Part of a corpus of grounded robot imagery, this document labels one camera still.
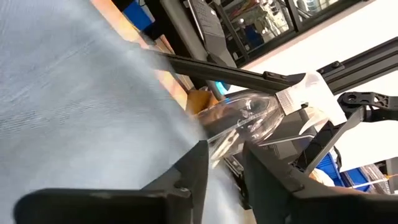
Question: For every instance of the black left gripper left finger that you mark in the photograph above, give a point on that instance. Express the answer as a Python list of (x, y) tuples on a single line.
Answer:
[(194, 174)]

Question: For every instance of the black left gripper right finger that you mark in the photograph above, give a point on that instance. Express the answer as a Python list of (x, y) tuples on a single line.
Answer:
[(270, 193)]

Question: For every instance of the light blue garment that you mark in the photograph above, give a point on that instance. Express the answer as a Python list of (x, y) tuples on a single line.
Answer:
[(77, 109)]

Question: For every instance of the clear spray bottle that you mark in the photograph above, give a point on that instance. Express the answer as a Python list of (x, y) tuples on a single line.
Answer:
[(248, 115)]

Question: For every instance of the blue storage bin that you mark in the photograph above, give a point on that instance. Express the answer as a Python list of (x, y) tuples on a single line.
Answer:
[(138, 14), (357, 179)]

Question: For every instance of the grey cabinet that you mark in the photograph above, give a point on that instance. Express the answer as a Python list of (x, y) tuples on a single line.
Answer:
[(182, 28)]

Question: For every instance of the grey keyboard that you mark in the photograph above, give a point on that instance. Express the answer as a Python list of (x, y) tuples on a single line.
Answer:
[(208, 28)]

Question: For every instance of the cluttered storage shelf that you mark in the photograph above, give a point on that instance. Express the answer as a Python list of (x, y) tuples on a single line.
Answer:
[(264, 28)]

